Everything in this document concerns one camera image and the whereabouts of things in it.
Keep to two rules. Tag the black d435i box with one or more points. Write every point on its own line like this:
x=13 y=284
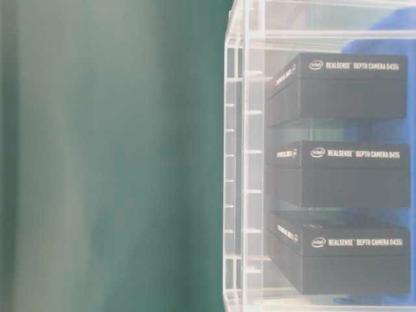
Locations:
x=339 y=253
x=337 y=86

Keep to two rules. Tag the black D415 camera box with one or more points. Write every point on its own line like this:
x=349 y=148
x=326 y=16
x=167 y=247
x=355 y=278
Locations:
x=313 y=173

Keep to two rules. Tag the clear plastic storage case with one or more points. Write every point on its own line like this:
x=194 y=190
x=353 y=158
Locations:
x=261 y=37

